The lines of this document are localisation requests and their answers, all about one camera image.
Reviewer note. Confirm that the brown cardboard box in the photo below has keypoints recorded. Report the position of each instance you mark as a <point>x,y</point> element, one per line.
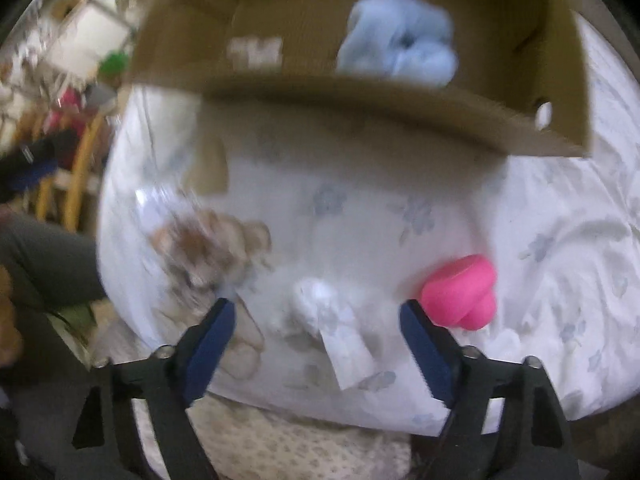
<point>350,105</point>

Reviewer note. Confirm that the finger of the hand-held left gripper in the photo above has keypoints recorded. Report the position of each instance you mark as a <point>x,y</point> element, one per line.
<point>32,170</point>

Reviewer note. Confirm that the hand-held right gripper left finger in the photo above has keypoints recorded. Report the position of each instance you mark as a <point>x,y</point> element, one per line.
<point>212,347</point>

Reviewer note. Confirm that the brown plush bear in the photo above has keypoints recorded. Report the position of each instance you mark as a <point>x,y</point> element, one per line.
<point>210,247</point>

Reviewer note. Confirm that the yellow wooden chair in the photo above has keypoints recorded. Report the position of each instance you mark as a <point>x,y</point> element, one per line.
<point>80,170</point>

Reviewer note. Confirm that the white framed board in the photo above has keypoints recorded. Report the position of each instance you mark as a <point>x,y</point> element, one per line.
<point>90,35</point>

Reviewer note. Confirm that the white soft toy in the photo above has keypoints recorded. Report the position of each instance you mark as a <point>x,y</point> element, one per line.
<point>325,315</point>

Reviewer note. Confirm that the person's dark trouser leg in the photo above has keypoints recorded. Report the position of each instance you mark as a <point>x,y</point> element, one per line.
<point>47,265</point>

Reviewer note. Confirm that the red cloth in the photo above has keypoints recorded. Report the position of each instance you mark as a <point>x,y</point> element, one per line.
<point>65,107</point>

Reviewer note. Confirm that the spotted beige cloth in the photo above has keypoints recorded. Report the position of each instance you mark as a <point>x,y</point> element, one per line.
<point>300,445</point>

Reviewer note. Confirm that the light blue plush toy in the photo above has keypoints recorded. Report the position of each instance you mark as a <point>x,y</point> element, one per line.
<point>397,40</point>

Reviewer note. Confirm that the green round object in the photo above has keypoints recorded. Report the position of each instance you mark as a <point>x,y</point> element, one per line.
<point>112,65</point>

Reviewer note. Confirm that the white floral blanket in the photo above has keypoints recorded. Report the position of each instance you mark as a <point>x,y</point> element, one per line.
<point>550,240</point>

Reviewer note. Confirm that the pink soft toy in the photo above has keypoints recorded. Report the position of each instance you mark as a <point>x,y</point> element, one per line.
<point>462,292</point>

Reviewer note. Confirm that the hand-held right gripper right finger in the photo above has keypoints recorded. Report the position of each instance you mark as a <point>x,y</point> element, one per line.
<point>425,355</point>

